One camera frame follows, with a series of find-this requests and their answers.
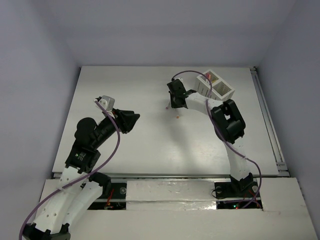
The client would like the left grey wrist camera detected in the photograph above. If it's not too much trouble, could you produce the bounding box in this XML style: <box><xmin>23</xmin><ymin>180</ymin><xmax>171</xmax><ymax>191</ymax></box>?
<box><xmin>94</xmin><ymin>95</ymin><xmax>115</xmax><ymax>112</ymax></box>

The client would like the magenta cap white pen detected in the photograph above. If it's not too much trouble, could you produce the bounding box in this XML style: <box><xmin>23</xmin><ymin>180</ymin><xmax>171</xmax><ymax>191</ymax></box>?
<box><xmin>205</xmin><ymin>72</ymin><xmax>212</xmax><ymax>82</ymax></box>

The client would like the aluminium rail right side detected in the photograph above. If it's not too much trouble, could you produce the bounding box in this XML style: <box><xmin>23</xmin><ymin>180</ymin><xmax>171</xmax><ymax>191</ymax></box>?
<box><xmin>250</xmin><ymin>67</ymin><xmax>290</xmax><ymax>177</ymax></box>

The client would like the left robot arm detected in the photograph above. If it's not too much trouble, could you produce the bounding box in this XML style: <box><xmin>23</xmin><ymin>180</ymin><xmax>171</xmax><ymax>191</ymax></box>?
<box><xmin>19</xmin><ymin>109</ymin><xmax>140</xmax><ymax>240</ymax></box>

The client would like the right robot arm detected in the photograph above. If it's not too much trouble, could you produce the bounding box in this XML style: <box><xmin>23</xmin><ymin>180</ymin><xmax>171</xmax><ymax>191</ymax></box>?
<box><xmin>167</xmin><ymin>78</ymin><xmax>254</xmax><ymax>200</ymax></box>

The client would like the white two-compartment container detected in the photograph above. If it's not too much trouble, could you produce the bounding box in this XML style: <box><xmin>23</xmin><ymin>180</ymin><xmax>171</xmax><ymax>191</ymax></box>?
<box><xmin>195</xmin><ymin>69</ymin><xmax>235</xmax><ymax>101</ymax></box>

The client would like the white foam front panel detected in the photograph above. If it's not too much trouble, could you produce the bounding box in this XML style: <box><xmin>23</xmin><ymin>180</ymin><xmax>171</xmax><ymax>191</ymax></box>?
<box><xmin>125</xmin><ymin>180</ymin><xmax>217</xmax><ymax>211</ymax></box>

